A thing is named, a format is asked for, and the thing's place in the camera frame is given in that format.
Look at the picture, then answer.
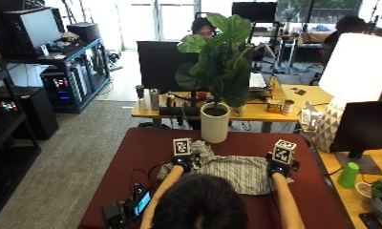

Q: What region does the green plastic cup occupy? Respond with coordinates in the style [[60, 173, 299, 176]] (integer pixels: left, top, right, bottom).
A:
[[338, 161, 362, 189]]

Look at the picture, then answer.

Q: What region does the black tumbler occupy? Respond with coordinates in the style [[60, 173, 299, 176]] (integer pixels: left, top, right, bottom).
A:
[[133, 84, 145, 100]]

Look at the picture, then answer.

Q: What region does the monitor with pale screen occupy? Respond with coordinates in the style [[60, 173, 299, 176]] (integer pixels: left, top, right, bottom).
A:
[[1, 7, 67, 58]]

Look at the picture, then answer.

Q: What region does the white tape roll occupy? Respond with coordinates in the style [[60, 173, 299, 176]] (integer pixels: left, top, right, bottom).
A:
[[352, 181, 374, 203]]

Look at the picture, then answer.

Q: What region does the computer tower with coloured lights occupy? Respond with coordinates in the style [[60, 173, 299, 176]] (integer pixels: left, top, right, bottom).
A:
[[40, 71, 76, 108]]

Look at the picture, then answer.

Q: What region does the small device with lit screen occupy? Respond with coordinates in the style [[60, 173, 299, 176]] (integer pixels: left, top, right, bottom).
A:
[[128, 188, 152, 219]]

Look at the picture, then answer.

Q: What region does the black box device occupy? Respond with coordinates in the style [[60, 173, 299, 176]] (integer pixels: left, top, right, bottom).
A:
[[100, 199, 124, 229]]

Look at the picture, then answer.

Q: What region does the wooden desk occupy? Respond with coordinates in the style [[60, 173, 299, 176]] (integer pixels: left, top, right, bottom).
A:
[[129, 83, 335, 134]]

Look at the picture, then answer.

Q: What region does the black computer tower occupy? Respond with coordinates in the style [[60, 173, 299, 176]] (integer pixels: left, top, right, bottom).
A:
[[0, 85, 60, 141]]

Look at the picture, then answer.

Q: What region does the white lamp shade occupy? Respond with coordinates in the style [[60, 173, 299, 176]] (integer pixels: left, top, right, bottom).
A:
[[316, 32, 382, 103]]

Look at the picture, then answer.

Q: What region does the white cylindrical plant pot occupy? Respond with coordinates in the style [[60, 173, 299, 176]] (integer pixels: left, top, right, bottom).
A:
[[199, 101, 232, 144]]

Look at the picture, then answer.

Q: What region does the black monitor on wooden desk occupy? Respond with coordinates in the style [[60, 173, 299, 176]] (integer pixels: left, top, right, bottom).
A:
[[135, 40, 201, 116]]

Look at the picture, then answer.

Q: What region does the white marker cube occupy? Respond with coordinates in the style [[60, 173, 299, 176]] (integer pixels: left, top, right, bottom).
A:
[[271, 138, 298, 166], [172, 137, 193, 157]]

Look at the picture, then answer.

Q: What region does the grey round plant pot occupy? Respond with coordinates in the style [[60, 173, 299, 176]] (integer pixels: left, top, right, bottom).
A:
[[368, 195, 382, 223]]

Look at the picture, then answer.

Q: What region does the blue-framed cart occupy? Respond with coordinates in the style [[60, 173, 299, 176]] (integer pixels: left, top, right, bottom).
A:
[[0, 37, 112, 115]]

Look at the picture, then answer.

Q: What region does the triangle-patterned lamp base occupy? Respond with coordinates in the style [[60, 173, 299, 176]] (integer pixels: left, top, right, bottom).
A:
[[312, 96, 348, 154]]

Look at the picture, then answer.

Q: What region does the black monitor with grey stand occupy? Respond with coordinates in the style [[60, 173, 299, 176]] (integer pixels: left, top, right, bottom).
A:
[[328, 100, 382, 177]]

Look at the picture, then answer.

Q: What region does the black background monitor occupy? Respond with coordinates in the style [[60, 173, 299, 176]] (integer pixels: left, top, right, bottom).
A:
[[231, 1, 279, 23]]

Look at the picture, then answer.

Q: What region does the glass jar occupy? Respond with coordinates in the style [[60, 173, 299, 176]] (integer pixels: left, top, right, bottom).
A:
[[231, 104, 247, 118]]

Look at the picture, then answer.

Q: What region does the white paper cup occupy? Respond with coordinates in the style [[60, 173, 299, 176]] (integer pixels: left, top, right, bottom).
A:
[[282, 99, 295, 116]]

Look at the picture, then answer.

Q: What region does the black smartphone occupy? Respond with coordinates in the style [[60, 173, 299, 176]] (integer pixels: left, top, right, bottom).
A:
[[358, 212, 382, 229]]

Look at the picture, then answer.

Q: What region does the open laptop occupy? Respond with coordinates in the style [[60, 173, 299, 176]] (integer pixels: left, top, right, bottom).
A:
[[248, 72, 272, 94]]

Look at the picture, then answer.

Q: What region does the person's right hand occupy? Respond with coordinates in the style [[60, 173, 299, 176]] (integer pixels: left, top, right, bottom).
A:
[[264, 152, 302, 177]]

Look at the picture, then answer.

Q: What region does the yellow small box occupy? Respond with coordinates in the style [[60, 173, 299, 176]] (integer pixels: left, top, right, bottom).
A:
[[266, 99, 284, 115]]

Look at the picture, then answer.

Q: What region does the person's left hand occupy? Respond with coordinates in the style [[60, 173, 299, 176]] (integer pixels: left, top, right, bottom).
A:
[[169, 154, 203, 175]]

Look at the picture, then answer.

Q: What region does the striped grey cloth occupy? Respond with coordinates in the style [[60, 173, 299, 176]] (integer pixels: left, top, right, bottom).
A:
[[156, 139, 295, 196]]

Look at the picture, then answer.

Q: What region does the black case on cart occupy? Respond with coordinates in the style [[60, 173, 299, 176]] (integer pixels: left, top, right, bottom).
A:
[[65, 22, 101, 44]]

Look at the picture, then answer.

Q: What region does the black cable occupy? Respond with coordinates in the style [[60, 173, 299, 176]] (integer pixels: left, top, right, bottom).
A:
[[128, 161, 176, 192]]

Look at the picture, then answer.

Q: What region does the black shelf rack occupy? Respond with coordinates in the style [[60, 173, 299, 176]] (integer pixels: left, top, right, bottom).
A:
[[0, 69, 43, 218]]

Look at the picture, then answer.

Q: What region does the large-leaf green plant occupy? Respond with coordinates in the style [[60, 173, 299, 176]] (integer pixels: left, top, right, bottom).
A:
[[173, 12, 255, 109]]

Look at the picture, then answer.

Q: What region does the silver can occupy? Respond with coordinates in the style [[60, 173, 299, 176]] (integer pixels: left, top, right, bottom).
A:
[[148, 88, 160, 112]]

